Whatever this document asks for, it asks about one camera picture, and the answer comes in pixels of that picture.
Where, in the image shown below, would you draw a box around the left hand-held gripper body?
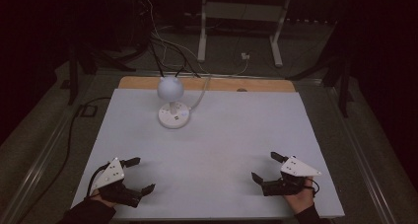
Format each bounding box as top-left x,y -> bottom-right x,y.
90,157 -> 146,209

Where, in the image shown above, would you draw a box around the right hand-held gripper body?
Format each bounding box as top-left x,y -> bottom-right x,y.
261,155 -> 322,197

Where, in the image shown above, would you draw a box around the person's left hand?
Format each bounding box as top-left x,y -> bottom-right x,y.
89,187 -> 118,209

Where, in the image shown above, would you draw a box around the person's right hand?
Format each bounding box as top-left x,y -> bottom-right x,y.
283,176 -> 315,216

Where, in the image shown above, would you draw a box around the black square floor plate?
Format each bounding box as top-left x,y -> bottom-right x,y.
78,104 -> 99,118

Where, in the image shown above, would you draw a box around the white round-head desk lamp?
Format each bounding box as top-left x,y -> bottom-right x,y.
156,75 -> 191,130

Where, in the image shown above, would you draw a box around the black tripod stand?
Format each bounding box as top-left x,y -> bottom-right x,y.
59,40 -> 137,107
286,18 -> 357,119

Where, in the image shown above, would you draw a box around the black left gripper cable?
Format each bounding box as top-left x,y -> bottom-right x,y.
85,162 -> 111,198

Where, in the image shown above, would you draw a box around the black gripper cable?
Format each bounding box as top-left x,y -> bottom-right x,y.
309,178 -> 321,198
85,162 -> 111,198

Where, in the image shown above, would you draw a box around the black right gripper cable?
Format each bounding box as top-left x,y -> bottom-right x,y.
309,178 -> 321,198

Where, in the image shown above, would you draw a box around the long black floor cable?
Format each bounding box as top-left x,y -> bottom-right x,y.
15,96 -> 112,224

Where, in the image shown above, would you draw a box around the white lamp cable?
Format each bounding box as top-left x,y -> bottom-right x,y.
187,75 -> 212,112

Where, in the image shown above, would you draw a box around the black cable bundle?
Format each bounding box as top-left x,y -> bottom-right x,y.
148,33 -> 202,79

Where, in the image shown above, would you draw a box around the thin white cable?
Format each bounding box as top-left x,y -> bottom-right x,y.
141,0 -> 251,78

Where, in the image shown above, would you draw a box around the white metal stand frame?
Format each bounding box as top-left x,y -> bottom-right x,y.
196,0 -> 294,69

